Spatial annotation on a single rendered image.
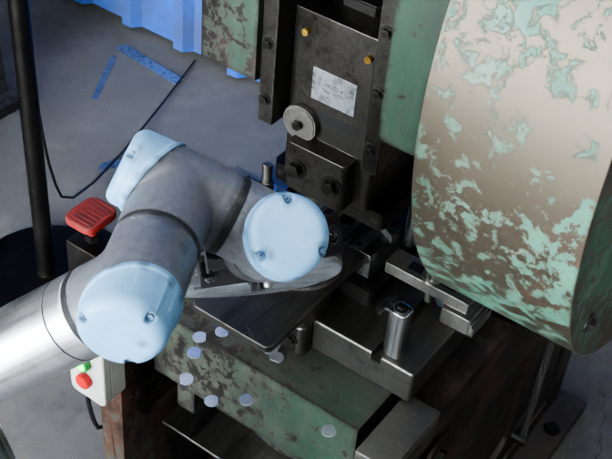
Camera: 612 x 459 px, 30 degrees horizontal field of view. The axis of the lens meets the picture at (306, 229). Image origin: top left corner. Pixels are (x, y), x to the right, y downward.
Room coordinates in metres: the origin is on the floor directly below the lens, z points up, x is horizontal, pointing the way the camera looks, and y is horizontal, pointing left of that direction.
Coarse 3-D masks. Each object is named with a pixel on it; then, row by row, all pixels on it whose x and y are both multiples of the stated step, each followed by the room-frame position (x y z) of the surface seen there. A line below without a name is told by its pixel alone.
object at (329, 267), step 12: (324, 264) 1.03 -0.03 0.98; (336, 264) 1.04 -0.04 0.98; (192, 276) 1.05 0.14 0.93; (312, 276) 1.07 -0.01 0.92; (324, 276) 1.08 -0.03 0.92; (192, 288) 1.07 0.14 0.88; (216, 288) 1.08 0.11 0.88; (228, 288) 1.08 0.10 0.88; (240, 288) 1.09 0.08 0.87; (276, 288) 1.10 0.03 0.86; (288, 288) 1.11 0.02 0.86
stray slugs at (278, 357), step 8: (440, 304) 1.27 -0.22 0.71; (200, 336) 1.21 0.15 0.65; (224, 336) 1.21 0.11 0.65; (192, 352) 1.17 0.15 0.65; (272, 352) 1.19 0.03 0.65; (280, 352) 1.19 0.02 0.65; (272, 360) 1.17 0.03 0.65; (280, 360) 1.17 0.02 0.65; (184, 376) 1.12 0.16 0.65; (192, 376) 1.12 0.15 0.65; (184, 384) 1.11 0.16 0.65; (208, 400) 1.08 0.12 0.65; (216, 400) 1.08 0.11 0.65; (240, 400) 1.09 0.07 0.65; (248, 400) 1.09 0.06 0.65; (328, 424) 1.06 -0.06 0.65; (328, 432) 1.04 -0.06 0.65
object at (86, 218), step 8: (88, 200) 1.37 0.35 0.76; (96, 200) 1.37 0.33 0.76; (80, 208) 1.35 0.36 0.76; (88, 208) 1.35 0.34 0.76; (96, 208) 1.35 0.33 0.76; (104, 208) 1.35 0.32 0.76; (112, 208) 1.35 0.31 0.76; (72, 216) 1.33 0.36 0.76; (80, 216) 1.33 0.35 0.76; (88, 216) 1.33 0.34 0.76; (96, 216) 1.33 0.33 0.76; (104, 216) 1.33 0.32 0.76; (112, 216) 1.34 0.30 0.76; (72, 224) 1.31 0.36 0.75; (80, 224) 1.31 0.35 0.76; (88, 224) 1.31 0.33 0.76; (96, 224) 1.31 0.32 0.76; (104, 224) 1.32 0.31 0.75; (88, 232) 1.30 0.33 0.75; (96, 232) 1.31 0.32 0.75
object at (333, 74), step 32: (320, 0) 1.34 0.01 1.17; (352, 0) 1.33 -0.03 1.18; (320, 32) 1.31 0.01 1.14; (352, 32) 1.28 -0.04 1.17; (320, 64) 1.30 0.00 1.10; (352, 64) 1.28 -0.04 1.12; (320, 96) 1.30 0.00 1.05; (352, 96) 1.27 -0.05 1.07; (288, 128) 1.31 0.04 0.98; (320, 128) 1.30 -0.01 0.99; (352, 128) 1.27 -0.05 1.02; (288, 160) 1.28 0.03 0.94; (320, 160) 1.26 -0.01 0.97; (352, 160) 1.26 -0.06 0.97; (320, 192) 1.26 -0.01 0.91; (352, 192) 1.26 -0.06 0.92; (384, 192) 1.29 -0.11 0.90
